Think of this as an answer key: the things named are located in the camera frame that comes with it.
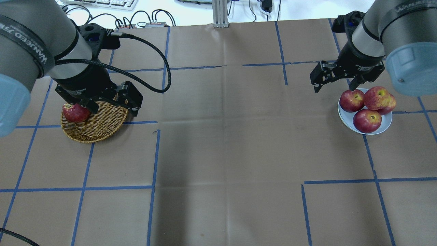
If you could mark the red apple on plate back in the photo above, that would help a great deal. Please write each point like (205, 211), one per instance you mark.
(390, 106)

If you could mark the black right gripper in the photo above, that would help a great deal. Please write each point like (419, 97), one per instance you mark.
(359, 58)

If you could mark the light blue plate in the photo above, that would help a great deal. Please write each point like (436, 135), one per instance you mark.
(347, 117)

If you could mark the red apple on plate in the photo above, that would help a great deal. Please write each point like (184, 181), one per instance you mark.
(352, 101)
(367, 121)
(390, 106)

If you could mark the white keyboard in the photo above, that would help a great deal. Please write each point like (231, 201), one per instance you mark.
(113, 4)

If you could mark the red apple on plate front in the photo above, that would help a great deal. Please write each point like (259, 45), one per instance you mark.
(367, 121)

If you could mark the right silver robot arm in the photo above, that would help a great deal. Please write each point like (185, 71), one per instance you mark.
(397, 36)

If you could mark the aluminium frame post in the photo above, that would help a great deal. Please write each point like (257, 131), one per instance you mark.
(220, 13)

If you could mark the red apple on plate left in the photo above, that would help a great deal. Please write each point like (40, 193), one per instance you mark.
(352, 101)

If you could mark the striped red yellow apple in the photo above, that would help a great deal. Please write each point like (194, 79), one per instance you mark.
(377, 98)

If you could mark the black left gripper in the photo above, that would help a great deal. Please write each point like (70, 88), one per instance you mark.
(86, 81)

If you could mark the wicker basket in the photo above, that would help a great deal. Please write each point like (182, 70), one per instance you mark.
(108, 120)

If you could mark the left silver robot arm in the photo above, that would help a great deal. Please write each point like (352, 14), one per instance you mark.
(37, 40)

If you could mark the dark red apple in basket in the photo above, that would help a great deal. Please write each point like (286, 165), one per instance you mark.
(75, 113)

